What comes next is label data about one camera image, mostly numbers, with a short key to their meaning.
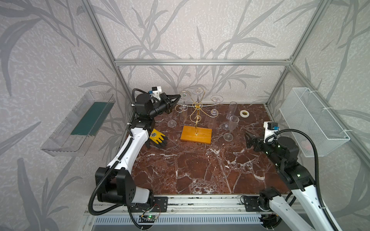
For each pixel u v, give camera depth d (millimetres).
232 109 918
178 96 706
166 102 630
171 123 1081
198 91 811
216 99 786
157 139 963
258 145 603
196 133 992
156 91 693
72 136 639
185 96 722
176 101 693
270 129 568
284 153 487
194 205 752
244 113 1145
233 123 974
